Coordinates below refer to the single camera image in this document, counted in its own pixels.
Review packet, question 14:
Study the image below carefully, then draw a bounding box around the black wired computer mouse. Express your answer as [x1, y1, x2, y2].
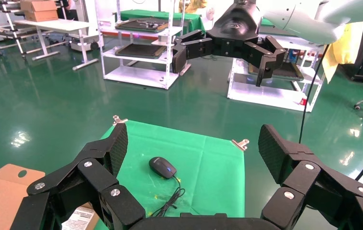
[148, 156, 186, 219]

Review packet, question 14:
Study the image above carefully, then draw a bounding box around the white metal shelf rack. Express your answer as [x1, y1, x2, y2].
[95, 0, 192, 91]
[227, 32, 327, 113]

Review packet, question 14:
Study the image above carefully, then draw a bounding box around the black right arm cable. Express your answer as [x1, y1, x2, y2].
[298, 44, 363, 182]

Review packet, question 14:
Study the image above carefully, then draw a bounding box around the printed white paper sheet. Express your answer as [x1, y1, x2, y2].
[61, 206, 96, 230]

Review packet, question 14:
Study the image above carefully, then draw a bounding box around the closed brown cardboard carton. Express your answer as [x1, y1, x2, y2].
[20, 0, 59, 23]

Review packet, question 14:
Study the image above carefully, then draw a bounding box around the green covered table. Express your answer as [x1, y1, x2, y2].
[119, 9, 206, 36]

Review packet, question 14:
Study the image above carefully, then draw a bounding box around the green table cloth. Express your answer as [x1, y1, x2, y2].
[94, 120, 246, 230]

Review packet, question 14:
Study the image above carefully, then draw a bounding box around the white folding table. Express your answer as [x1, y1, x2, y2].
[14, 19, 100, 71]

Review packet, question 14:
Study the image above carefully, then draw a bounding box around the yellow hanging cloth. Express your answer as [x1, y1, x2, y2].
[322, 22, 363, 84]

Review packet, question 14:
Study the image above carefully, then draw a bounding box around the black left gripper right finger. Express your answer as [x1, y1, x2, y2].
[258, 124, 363, 230]

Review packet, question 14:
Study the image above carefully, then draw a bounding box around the silver binder clip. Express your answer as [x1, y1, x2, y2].
[231, 139, 250, 151]
[113, 115, 128, 127]

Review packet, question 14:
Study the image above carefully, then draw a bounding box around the yellow fabric bundle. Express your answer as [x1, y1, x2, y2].
[179, 0, 208, 14]

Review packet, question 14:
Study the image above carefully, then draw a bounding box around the white wheeled machine base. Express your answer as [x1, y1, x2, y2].
[68, 33, 102, 52]

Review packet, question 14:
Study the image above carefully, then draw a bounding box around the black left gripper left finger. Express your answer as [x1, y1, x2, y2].
[10, 123, 146, 230]

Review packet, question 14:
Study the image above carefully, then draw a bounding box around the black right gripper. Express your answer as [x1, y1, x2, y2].
[172, 0, 287, 87]

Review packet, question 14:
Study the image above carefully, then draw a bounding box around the dark tray with tools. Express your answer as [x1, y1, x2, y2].
[115, 18, 170, 34]

